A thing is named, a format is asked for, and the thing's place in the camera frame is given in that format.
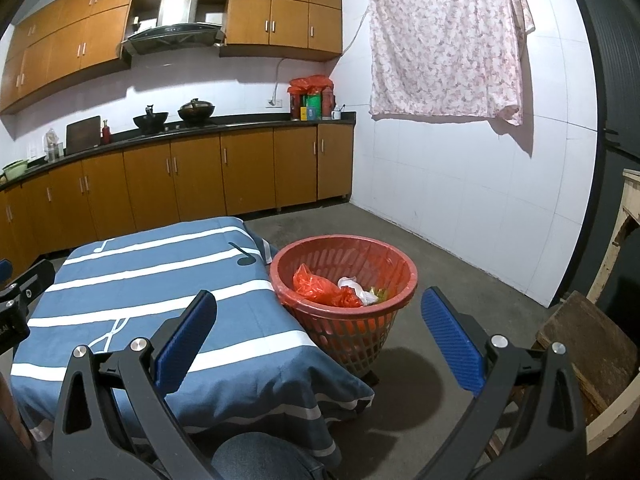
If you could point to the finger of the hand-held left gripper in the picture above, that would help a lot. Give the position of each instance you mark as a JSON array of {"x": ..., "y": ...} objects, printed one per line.
[
  {"x": 4, "y": 269},
  {"x": 35, "y": 277}
]

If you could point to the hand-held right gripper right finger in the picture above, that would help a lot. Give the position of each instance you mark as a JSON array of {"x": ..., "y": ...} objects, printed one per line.
[{"x": 450, "y": 340}]

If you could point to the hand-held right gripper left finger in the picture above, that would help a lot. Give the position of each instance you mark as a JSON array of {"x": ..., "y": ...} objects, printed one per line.
[{"x": 185, "y": 340}]

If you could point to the red plastic basket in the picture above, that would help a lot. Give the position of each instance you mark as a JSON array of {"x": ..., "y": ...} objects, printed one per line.
[{"x": 350, "y": 340}]

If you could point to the white plastic bag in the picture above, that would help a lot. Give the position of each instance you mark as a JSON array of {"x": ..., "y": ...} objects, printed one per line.
[{"x": 355, "y": 287}]

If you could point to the orange plastic bag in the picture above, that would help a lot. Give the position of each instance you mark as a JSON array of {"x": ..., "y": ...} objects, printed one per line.
[{"x": 310, "y": 285}]

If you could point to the blue white striped cloth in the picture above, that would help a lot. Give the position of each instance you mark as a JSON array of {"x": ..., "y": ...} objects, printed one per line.
[{"x": 150, "y": 260}]

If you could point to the green basin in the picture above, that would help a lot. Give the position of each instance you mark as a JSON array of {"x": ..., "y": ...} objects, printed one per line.
[{"x": 15, "y": 170}]

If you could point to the glass jar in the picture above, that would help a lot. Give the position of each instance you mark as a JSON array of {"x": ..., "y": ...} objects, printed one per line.
[{"x": 53, "y": 144}]

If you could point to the dark wooden stool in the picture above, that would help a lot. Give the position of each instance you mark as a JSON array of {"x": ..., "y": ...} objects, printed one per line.
[{"x": 585, "y": 340}]

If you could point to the person's jeans-clad knee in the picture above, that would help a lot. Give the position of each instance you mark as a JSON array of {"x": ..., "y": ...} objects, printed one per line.
[{"x": 265, "y": 460}]

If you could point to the brown cutting board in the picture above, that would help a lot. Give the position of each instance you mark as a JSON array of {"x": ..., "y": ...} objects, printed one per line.
[{"x": 83, "y": 135}]

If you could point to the red bottle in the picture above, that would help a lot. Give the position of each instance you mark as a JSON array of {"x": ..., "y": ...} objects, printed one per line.
[{"x": 106, "y": 135}]

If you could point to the wooden lower cabinets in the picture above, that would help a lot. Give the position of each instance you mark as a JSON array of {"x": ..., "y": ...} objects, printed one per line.
[{"x": 200, "y": 175}]

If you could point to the wooden cabinets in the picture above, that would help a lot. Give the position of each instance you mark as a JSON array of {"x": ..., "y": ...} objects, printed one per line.
[
  {"x": 290, "y": 25},
  {"x": 200, "y": 175}
]

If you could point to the black kitchen countertop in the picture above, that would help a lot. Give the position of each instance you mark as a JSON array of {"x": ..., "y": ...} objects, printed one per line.
[{"x": 240, "y": 122}]

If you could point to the black wok with lid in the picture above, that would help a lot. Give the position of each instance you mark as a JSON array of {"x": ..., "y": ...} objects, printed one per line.
[{"x": 196, "y": 112}]

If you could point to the white cup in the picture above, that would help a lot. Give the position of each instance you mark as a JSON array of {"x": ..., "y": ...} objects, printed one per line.
[{"x": 336, "y": 115}]

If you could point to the green box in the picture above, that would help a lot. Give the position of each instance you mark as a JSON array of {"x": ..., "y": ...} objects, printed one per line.
[{"x": 313, "y": 110}]

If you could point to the steel range hood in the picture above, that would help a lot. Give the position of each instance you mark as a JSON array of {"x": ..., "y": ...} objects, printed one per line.
[{"x": 175, "y": 32}]

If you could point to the red plastic bag on jars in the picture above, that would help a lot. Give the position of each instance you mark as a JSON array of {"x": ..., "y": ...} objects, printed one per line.
[{"x": 312, "y": 83}]

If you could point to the pink floral hanging cloth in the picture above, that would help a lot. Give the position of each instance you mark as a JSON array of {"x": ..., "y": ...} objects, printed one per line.
[{"x": 445, "y": 45}]

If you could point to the dark grey door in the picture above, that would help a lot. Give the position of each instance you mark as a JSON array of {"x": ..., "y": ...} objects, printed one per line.
[{"x": 617, "y": 85}]

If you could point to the wooden upper cabinets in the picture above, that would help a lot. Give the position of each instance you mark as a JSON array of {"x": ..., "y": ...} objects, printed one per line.
[{"x": 290, "y": 25}]

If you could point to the cream wooden frame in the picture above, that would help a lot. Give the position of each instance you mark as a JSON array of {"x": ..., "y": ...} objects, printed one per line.
[{"x": 627, "y": 210}]

